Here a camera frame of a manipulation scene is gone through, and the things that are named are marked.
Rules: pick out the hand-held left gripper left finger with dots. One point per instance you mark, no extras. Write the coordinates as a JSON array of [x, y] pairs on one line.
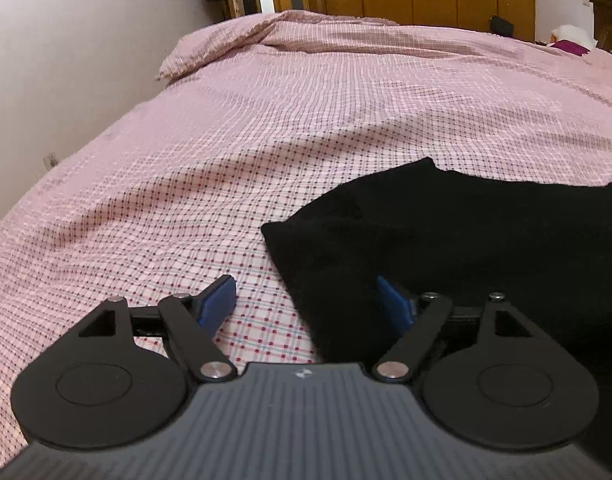
[[216, 305]]

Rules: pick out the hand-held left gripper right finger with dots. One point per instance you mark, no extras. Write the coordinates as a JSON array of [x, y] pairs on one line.
[[393, 310]]

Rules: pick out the black buttoned cardigan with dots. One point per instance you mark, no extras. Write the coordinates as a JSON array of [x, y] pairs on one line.
[[461, 260]]

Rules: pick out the pink checked bed blanket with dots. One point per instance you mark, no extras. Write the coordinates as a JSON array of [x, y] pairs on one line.
[[185, 185]]

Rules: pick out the black rolled object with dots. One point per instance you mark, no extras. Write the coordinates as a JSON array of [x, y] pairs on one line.
[[501, 26]]

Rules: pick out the purple cloth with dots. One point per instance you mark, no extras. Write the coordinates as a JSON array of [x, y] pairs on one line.
[[571, 48]]

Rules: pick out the white pillow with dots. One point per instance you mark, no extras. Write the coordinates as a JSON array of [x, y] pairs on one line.
[[573, 33]]

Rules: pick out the dark wooden headboard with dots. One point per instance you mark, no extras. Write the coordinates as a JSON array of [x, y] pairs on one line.
[[611, 25]]

